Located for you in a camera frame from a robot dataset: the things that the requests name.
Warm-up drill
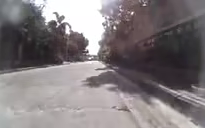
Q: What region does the dark fence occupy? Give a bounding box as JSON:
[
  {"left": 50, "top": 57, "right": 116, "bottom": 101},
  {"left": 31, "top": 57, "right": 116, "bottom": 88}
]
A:
[{"left": 123, "top": 6, "right": 205, "bottom": 88}]

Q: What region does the grey asphalt road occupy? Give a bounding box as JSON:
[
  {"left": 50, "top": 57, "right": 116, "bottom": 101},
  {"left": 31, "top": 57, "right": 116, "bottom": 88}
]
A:
[{"left": 0, "top": 60, "right": 205, "bottom": 128}]

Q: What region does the row of trees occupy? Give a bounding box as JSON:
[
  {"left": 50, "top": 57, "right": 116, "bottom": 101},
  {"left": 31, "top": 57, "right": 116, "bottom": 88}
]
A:
[
  {"left": 97, "top": 0, "right": 178, "bottom": 68},
  {"left": 0, "top": 0, "right": 90, "bottom": 72}
]

